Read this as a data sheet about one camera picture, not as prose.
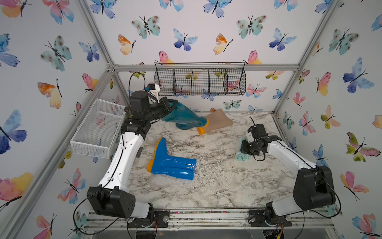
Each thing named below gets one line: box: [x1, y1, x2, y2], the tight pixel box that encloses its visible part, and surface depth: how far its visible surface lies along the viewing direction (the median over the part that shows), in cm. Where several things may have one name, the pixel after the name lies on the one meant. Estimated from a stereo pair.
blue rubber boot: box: [147, 136, 197, 180], surface depth 92 cm
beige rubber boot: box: [196, 108, 234, 135], surface depth 117 cm
